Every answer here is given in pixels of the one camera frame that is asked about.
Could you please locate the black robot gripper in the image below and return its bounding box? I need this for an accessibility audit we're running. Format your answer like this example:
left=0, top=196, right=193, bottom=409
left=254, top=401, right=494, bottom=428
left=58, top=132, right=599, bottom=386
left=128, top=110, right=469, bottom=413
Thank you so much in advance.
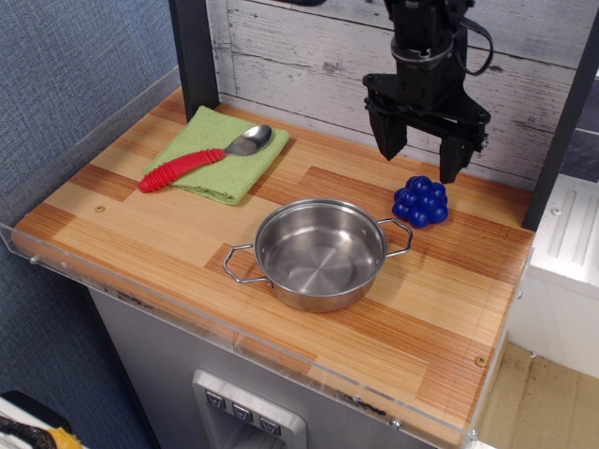
left=362, top=49, right=490, bottom=184

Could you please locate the blue toy grape bunch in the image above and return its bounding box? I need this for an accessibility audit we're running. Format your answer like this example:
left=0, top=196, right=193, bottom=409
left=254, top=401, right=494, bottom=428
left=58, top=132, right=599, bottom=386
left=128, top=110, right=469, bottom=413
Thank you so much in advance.
left=392, top=175, right=449, bottom=228

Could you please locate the stainless steel pot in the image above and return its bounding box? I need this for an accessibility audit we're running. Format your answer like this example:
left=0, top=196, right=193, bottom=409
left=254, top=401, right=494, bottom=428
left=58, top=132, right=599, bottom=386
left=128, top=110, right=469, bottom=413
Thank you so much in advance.
left=223, top=198, right=414, bottom=313

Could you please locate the red handled metal spoon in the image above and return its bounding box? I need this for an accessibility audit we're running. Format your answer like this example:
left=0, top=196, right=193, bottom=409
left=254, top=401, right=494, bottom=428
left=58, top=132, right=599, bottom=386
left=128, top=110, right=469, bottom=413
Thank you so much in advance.
left=139, top=124, right=273, bottom=193

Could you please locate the clear acrylic table guard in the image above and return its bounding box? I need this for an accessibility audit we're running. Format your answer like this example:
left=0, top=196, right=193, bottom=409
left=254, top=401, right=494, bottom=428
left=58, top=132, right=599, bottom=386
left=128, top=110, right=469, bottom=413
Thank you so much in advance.
left=1, top=61, right=532, bottom=448

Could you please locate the dark left vertical post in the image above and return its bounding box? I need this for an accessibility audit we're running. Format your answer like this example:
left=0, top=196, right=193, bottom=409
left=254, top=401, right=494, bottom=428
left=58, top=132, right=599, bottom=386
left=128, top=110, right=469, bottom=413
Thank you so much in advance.
left=168, top=0, right=220, bottom=121

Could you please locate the grey toy fridge cabinet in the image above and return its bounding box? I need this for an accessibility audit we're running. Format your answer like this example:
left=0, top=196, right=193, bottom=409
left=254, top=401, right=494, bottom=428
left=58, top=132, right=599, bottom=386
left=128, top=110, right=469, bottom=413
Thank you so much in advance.
left=91, top=290, right=472, bottom=448

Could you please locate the dark right vertical post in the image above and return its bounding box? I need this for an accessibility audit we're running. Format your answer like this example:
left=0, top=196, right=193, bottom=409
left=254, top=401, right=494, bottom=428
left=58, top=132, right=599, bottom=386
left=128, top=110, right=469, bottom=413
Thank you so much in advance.
left=520, top=0, right=599, bottom=232

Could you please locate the green folded cloth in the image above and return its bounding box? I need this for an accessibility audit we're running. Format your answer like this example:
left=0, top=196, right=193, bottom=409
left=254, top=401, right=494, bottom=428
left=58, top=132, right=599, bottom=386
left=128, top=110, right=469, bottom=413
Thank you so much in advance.
left=144, top=107, right=289, bottom=205

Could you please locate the white ribbed side counter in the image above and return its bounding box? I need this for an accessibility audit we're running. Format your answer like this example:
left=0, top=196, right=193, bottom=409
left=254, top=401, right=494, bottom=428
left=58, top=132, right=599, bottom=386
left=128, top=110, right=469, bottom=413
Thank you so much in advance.
left=507, top=175, right=598, bottom=377

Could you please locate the silver dispenser panel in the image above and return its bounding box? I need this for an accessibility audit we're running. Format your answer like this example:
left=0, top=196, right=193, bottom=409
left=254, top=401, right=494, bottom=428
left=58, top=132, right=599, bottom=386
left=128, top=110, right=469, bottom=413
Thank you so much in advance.
left=192, top=369, right=308, bottom=448

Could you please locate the yellow object bottom left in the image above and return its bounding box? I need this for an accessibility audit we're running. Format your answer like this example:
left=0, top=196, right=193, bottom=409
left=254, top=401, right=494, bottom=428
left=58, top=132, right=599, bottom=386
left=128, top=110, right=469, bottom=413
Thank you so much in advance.
left=48, top=427, right=84, bottom=449

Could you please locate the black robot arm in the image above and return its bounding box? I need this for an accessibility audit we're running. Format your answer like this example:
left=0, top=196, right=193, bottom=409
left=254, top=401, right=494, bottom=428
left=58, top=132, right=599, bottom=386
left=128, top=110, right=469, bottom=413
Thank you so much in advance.
left=362, top=1, right=492, bottom=184

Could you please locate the dark vertical post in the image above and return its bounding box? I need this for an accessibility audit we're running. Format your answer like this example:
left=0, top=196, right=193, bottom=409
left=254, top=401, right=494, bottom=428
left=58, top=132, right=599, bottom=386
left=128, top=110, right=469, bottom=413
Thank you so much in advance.
left=520, top=0, right=599, bottom=232
left=168, top=0, right=220, bottom=121

